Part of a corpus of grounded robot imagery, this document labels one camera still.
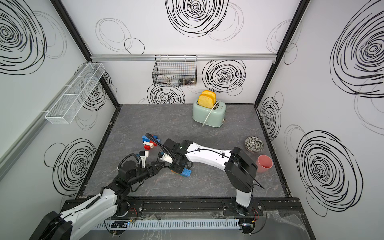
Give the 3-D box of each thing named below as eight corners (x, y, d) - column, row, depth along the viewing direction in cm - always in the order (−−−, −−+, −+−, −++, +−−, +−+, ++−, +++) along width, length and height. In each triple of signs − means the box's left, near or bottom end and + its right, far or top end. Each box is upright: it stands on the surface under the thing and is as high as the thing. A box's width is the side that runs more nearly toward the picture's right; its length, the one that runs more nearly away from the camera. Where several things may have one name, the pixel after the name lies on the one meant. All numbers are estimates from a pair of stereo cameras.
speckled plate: (245, 152, 96) (248, 148, 92) (242, 140, 102) (245, 136, 98) (261, 152, 96) (264, 148, 92) (258, 140, 102) (260, 136, 98)
